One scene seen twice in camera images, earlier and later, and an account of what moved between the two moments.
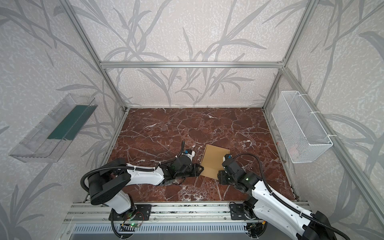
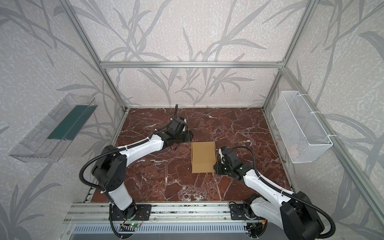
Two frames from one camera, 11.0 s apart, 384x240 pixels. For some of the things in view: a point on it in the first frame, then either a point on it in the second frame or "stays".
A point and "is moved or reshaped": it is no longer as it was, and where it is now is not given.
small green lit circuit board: x=134 y=224 stays
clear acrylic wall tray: x=47 y=142 stays
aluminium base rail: x=193 y=212 stays
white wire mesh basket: x=304 y=138 stays
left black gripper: x=193 y=169 → x=186 y=135
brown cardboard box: x=212 y=161 is moved or reshaped
